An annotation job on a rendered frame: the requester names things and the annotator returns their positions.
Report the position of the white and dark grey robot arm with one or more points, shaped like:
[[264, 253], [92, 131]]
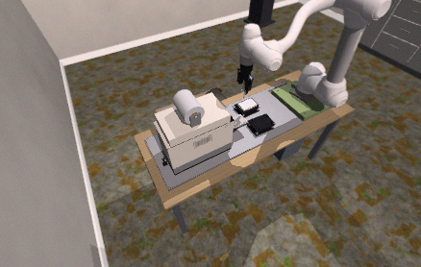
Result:
[[268, 55]]

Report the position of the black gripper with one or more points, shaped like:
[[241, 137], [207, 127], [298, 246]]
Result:
[[243, 76]]

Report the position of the black rectangular frame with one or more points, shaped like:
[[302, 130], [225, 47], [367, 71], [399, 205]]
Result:
[[247, 112], [261, 124]]

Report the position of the grey cylinder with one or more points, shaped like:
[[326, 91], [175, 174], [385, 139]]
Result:
[[187, 104]]

